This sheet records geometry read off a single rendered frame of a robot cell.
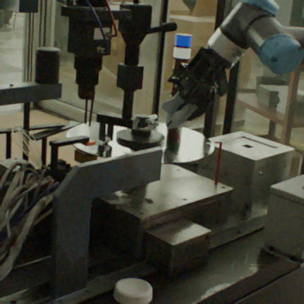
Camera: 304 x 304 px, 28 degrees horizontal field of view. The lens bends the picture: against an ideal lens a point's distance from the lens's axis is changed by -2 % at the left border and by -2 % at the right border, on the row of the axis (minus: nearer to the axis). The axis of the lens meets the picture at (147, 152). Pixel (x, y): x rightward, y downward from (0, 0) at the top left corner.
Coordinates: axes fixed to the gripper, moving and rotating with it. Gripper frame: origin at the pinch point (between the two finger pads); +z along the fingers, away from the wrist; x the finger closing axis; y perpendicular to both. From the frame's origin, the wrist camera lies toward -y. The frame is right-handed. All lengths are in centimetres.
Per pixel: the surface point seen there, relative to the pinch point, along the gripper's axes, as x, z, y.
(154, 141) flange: 3.3, 2.9, 6.9
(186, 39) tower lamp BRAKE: -22.0, -10.8, -16.6
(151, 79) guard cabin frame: -39, 14, -40
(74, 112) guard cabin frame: -63, 49, -47
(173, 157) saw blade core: 10.9, 0.3, 9.7
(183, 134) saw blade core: 0.9, 2.2, -5.8
